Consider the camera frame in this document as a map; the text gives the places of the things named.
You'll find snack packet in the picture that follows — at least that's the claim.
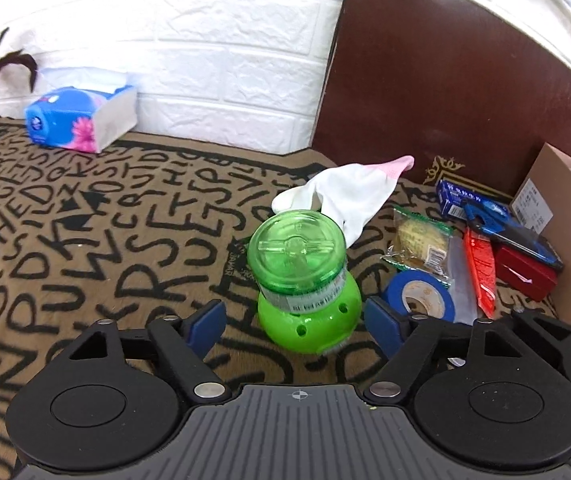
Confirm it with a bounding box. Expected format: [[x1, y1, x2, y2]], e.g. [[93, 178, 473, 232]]
[[383, 206, 455, 287]]

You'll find blue tape roll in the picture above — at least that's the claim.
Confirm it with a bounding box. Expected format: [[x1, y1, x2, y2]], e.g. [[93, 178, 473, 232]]
[[382, 270, 457, 324]]

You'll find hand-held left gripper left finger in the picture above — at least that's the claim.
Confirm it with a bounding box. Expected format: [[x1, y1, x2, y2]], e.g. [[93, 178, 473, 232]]
[[66, 299, 232, 404]]

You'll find pink and white glove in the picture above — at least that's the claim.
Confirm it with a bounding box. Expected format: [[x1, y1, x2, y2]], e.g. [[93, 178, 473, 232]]
[[271, 155, 415, 249]]

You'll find brown letter-print mat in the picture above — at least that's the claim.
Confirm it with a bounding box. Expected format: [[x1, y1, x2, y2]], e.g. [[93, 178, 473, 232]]
[[0, 115, 571, 480]]

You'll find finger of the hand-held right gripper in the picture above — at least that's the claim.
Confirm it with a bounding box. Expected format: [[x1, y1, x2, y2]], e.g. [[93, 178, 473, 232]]
[[509, 306, 571, 377]]

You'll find red long packet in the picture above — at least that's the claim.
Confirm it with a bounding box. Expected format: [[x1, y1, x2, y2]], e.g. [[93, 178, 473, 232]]
[[448, 226, 497, 326]]

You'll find green plastic jar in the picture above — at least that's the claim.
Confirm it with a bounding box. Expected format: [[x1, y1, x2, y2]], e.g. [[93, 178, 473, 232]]
[[246, 211, 365, 357]]

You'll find cardboard container box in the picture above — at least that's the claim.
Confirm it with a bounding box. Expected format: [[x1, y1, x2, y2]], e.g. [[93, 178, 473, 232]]
[[509, 142, 571, 342]]

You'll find red flat box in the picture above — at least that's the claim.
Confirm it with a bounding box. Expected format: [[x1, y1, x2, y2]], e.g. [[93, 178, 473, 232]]
[[493, 241, 559, 303]]

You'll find small blue printed box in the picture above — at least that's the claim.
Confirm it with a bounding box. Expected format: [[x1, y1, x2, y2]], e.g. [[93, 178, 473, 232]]
[[435, 178, 512, 222]]

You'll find blue tissue pack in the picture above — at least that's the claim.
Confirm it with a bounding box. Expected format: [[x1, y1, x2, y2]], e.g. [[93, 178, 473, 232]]
[[24, 66, 139, 155]]

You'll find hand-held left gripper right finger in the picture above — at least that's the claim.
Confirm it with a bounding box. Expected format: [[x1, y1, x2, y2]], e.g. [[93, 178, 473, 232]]
[[364, 295, 517, 404]]

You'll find brown wooden board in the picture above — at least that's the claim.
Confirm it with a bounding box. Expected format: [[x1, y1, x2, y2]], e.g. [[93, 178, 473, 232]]
[[310, 0, 571, 202]]

